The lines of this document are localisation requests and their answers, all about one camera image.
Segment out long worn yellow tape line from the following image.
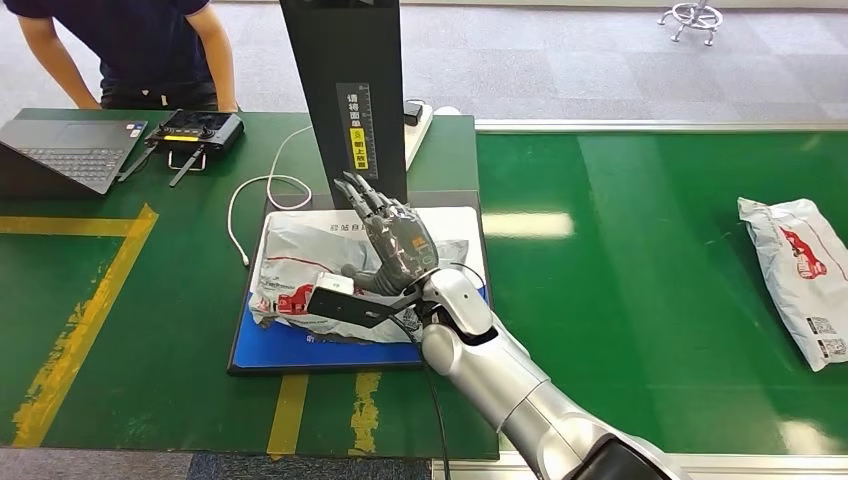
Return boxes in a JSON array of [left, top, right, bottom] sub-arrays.
[[11, 203, 161, 450]]

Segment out white usb cable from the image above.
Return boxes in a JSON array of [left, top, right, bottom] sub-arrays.
[[226, 124, 315, 269]]

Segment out green conveyor belt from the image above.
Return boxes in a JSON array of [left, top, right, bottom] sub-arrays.
[[476, 130, 848, 458]]

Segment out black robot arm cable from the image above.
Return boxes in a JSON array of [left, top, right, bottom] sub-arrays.
[[389, 262, 490, 480]]

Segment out short clean yellow tape strip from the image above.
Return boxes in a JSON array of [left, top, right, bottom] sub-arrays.
[[266, 374, 311, 460]]

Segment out person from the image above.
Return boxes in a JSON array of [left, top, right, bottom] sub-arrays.
[[2, 0, 240, 114]]

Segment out aluminium conveyor rail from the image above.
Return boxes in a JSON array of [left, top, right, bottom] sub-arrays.
[[474, 119, 848, 134]]

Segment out short worn yellow tape strip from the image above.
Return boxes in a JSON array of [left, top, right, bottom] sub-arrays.
[[347, 371, 384, 458]]

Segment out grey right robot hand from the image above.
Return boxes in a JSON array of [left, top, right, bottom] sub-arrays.
[[332, 170, 441, 298]]

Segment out chrome chair base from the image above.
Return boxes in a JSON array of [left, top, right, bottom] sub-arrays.
[[657, 0, 725, 48]]

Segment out grey plastic mailer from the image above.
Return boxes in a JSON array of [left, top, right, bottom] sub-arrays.
[[247, 209, 471, 346], [736, 195, 848, 374]]

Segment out grey laptop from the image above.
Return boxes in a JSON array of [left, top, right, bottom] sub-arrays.
[[0, 118, 151, 201]]

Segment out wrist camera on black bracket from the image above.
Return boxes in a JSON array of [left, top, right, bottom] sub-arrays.
[[305, 271, 427, 331]]

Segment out black inbound scanner machine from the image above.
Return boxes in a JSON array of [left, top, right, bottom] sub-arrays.
[[227, 0, 503, 378]]

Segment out white power strip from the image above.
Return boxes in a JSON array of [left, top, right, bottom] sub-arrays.
[[403, 102, 435, 174]]

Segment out black remote controller with antennas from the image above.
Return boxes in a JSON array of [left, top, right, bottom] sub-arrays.
[[117, 109, 246, 189]]

